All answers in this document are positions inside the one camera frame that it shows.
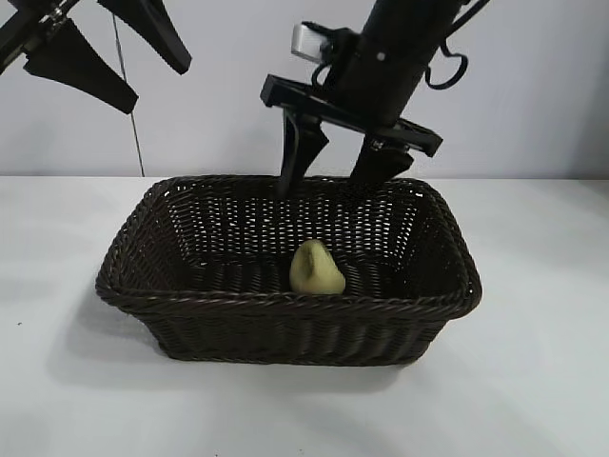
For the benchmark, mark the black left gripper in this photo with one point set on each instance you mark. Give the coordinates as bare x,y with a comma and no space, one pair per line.
19,38

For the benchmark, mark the pale yellow egg yolk pastry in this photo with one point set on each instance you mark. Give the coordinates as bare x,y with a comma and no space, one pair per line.
314,273

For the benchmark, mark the dark brown woven basket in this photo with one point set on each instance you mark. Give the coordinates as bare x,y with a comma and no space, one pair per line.
238,323

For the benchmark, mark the thin dark backdrop pole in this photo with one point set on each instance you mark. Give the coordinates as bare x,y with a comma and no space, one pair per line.
137,143

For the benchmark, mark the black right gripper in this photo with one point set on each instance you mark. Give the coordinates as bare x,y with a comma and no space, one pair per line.
380,95

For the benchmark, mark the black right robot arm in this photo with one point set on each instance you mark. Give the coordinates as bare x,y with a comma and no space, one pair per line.
414,14

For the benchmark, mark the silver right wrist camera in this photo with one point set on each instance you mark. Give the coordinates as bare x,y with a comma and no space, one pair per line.
309,43

